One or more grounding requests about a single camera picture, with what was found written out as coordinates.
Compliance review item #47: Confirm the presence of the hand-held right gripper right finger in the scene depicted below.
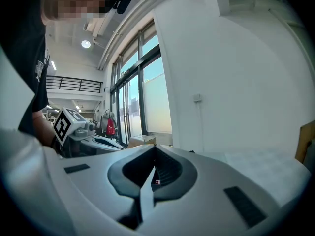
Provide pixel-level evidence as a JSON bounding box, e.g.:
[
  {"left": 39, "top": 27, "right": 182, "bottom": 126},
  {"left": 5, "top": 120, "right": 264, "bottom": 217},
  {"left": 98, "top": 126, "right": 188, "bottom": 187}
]
[{"left": 134, "top": 144, "right": 282, "bottom": 236}]

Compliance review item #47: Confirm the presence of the brown cardboard box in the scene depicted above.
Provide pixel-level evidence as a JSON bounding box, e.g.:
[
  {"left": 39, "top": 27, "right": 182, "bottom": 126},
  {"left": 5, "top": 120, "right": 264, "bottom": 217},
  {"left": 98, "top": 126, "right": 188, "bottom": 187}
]
[{"left": 294, "top": 120, "right": 315, "bottom": 167}]

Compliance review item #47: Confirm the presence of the red bag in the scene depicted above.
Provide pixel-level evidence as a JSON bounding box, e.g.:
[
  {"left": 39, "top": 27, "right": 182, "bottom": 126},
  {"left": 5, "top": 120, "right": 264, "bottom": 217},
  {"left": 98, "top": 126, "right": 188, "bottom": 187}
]
[{"left": 106, "top": 118, "right": 117, "bottom": 136}]

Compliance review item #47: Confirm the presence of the black balcony railing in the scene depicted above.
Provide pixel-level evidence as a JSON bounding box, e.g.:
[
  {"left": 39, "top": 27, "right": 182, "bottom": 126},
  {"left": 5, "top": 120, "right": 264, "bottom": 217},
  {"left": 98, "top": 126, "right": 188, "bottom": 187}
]
[{"left": 46, "top": 75, "right": 103, "bottom": 93}]

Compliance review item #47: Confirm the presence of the person's black t-shirt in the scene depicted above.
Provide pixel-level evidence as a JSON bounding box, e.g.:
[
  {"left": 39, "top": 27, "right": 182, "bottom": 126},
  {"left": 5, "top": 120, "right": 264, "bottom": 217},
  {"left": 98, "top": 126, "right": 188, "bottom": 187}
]
[{"left": 0, "top": 0, "right": 50, "bottom": 138}]

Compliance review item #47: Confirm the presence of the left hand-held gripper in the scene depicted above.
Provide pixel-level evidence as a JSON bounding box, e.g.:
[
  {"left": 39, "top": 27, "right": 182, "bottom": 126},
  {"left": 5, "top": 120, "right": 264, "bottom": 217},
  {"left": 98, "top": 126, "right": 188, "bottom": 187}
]
[{"left": 52, "top": 107, "right": 126, "bottom": 155}]

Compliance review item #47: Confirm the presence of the person's head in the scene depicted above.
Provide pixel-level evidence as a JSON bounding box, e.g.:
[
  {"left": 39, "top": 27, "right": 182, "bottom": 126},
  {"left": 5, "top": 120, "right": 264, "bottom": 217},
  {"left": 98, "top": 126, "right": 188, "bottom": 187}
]
[{"left": 40, "top": 0, "right": 119, "bottom": 27}]

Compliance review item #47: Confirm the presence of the black head-mounted camera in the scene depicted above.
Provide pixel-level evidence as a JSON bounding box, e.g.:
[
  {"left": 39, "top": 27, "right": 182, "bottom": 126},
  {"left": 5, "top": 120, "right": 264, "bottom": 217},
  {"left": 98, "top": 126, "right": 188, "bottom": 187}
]
[{"left": 112, "top": 0, "right": 135, "bottom": 15}]

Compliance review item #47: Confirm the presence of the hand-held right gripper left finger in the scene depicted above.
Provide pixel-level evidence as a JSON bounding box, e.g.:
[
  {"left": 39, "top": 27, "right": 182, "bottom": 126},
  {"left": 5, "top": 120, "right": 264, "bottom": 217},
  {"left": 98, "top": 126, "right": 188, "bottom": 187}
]
[{"left": 43, "top": 144, "right": 157, "bottom": 236}]

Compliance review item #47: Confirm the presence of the grey hanging jacket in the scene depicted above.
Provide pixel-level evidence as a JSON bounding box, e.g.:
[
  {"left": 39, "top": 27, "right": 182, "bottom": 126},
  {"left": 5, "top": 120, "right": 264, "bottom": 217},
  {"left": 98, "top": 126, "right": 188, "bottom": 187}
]
[{"left": 99, "top": 110, "right": 116, "bottom": 134}]

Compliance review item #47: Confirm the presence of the small cardboard box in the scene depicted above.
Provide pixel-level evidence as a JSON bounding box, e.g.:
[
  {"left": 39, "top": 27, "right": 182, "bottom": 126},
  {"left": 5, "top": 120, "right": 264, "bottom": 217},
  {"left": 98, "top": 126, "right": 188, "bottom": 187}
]
[{"left": 127, "top": 134, "right": 157, "bottom": 149}]

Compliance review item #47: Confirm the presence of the person's left forearm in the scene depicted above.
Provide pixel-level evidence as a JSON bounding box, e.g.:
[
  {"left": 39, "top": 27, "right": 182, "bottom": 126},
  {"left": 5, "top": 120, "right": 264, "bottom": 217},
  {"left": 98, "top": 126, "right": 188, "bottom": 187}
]
[{"left": 32, "top": 110, "right": 58, "bottom": 148}]

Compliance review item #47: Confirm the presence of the black-framed glass window wall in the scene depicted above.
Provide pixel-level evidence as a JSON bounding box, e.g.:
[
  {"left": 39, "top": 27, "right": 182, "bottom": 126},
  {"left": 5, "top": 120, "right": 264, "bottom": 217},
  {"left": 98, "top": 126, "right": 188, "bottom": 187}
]
[{"left": 109, "top": 18, "right": 173, "bottom": 146}]

